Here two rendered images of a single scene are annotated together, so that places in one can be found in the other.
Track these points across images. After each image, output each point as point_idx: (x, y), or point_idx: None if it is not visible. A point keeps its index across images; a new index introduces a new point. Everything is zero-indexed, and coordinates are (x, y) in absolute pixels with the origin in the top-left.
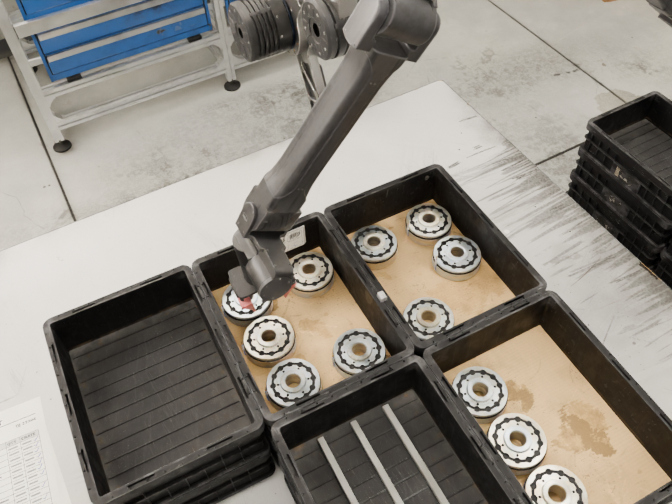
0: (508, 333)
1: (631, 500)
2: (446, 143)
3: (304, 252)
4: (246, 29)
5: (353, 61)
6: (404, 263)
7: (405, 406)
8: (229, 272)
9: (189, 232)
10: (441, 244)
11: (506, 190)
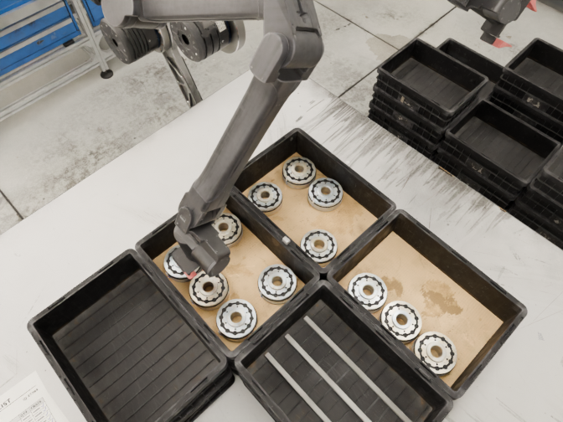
0: (375, 244)
1: (480, 340)
2: (289, 103)
3: None
4: (120, 40)
5: (259, 90)
6: (289, 205)
7: (318, 313)
8: (173, 254)
9: (117, 210)
10: (312, 187)
11: (339, 131)
